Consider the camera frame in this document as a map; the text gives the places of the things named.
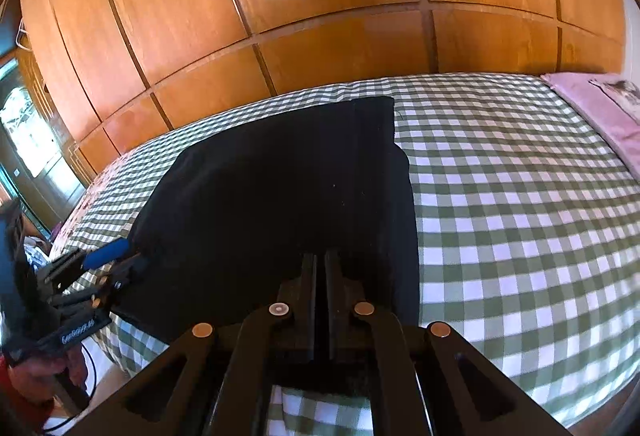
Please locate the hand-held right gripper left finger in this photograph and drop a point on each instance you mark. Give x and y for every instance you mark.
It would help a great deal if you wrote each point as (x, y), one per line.
(309, 278)

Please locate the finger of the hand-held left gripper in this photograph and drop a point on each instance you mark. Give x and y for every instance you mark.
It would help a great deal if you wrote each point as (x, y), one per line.
(122, 268)
(107, 253)

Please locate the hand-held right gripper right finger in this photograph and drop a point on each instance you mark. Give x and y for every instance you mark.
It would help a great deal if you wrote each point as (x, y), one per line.
(332, 278)

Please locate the black pants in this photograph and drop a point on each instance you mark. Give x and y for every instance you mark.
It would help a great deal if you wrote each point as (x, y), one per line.
(275, 176)

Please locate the person's left forearm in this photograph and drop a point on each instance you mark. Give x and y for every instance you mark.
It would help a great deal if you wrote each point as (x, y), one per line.
(20, 406)

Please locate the person's left hand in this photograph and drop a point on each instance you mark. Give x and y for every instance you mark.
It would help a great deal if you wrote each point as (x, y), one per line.
(37, 378)

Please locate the floral bedspread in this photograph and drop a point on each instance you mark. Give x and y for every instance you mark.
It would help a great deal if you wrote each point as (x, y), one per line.
(67, 236)

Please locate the window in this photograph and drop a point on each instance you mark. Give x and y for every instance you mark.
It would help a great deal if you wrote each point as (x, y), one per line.
(30, 135)

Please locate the green checked bed sheet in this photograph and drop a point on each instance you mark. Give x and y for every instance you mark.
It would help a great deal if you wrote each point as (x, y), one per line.
(500, 216)

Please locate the pink pillow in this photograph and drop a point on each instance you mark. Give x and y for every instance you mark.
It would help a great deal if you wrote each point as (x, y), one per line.
(600, 110)

